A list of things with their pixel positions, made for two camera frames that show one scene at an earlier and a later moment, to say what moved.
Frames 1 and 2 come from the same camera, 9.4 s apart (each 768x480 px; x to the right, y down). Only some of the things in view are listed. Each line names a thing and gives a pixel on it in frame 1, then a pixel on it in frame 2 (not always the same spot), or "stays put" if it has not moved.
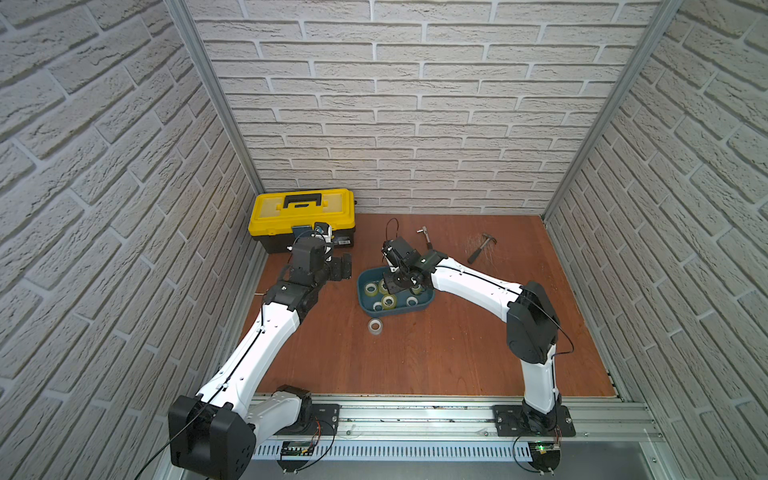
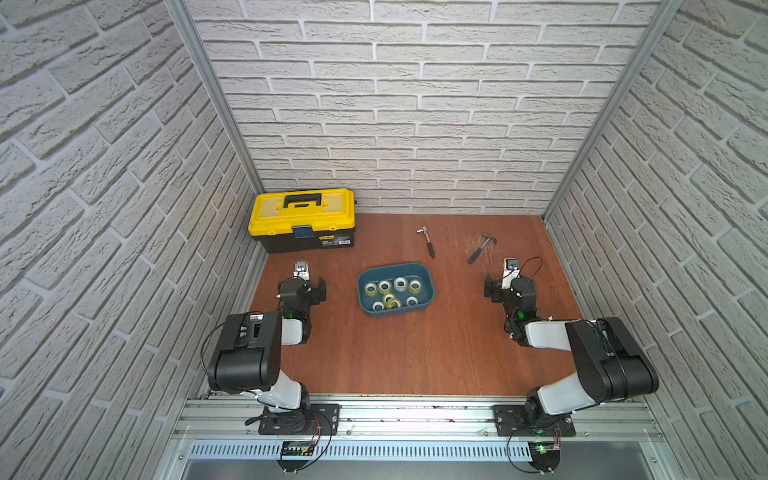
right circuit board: (545, 455) stays put
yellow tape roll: (382, 287) stays put
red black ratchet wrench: (425, 231) stays put
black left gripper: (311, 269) to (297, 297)
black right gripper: (387, 274) to (496, 286)
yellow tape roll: (370, 289) stays put
